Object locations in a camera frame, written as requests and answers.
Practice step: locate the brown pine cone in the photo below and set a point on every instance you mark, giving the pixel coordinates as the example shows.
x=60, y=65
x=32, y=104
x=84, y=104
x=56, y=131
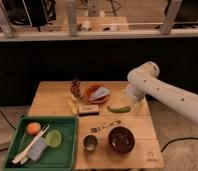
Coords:
x=76, y=89

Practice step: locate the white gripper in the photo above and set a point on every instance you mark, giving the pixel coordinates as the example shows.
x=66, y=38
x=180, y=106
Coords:
x=136, y=95

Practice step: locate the small metal cup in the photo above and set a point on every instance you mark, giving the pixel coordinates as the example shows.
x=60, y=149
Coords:
x=90, y=143

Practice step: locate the orange fruit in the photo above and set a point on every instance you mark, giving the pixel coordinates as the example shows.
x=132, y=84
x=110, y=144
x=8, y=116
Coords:
x=33, y=128

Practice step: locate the wooden brush block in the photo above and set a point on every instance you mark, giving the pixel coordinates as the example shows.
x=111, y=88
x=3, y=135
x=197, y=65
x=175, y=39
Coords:
x=86, y=110

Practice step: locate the white plastic utensil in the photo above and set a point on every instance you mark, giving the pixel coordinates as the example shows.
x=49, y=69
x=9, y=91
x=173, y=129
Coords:
x=22, y=154

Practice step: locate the small green cup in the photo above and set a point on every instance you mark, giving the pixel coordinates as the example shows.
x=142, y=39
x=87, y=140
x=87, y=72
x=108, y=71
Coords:
x=53, y=138

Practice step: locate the orange plate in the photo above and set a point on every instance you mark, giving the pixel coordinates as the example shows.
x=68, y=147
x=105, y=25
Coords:
x=92, y=88

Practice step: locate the green plastic tray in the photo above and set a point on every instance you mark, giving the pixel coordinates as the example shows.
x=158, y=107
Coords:
x=61, y=158

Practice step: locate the yellow banana piece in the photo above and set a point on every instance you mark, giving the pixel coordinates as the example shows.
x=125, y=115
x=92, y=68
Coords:
x=72, y=106

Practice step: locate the blue sponge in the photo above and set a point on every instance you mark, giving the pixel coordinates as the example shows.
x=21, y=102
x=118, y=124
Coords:
x=37, y=149

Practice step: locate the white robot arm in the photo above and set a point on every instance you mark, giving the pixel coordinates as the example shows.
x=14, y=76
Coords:
x=144, y=80

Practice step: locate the blue grey cloth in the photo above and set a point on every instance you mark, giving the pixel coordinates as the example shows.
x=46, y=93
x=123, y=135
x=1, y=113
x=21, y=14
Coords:
x=100, y=92

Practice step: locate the metal fork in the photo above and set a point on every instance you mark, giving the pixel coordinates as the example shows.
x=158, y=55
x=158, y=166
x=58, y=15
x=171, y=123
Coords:
x=98, y=129

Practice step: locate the dark brown bowl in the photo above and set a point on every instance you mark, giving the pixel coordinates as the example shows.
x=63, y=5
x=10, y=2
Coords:
x=121, y=140

